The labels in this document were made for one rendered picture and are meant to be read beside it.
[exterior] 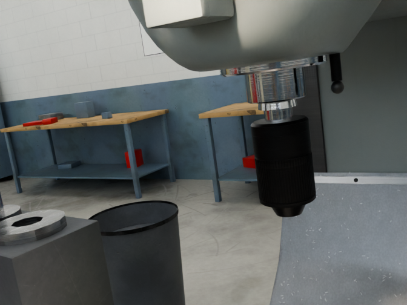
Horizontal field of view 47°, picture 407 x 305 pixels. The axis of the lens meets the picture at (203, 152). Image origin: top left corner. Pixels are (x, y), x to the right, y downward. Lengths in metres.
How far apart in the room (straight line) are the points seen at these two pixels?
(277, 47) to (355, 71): 0.45
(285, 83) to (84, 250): 0.34
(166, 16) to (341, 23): 0.12
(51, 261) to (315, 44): 0.38
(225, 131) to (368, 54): 4.62
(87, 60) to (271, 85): 6.15
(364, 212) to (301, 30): 0.49
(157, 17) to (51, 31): 6.67
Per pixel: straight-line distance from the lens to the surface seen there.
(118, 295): 2.41
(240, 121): 5.05
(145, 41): 5.82
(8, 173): 7.86
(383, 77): 0.74
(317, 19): 0.31
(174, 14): 0.27
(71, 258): 0.58
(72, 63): 6.69
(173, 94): 5.62
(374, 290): 0.74
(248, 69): 0.35
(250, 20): 0.30
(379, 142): 0.76
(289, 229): 0.79
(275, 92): 0.36
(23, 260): 0.55
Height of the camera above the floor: 1.31
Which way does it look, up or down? 10 degrees down
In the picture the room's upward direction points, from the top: 8 degrees counter-clockwise
